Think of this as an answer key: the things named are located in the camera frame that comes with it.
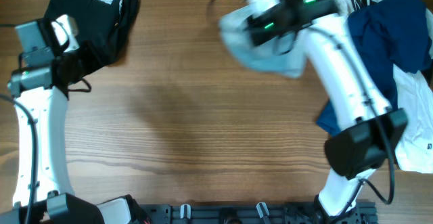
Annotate folded black garment stack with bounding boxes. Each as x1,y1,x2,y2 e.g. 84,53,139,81
44,0,139,74

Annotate light blue denim shorts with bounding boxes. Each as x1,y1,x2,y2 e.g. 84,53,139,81
219,5,306,79

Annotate white printed t-shirt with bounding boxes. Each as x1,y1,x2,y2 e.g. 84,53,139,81
336,0,432,174

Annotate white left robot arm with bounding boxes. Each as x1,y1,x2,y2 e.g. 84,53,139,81
1,42,136,223

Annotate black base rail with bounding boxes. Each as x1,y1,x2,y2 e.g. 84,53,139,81
135,202,378,224

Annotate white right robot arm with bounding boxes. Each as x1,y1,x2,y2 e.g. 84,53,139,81
246,0,408,223

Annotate dark blue t-shirt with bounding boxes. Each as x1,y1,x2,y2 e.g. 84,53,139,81
307,0,432,136

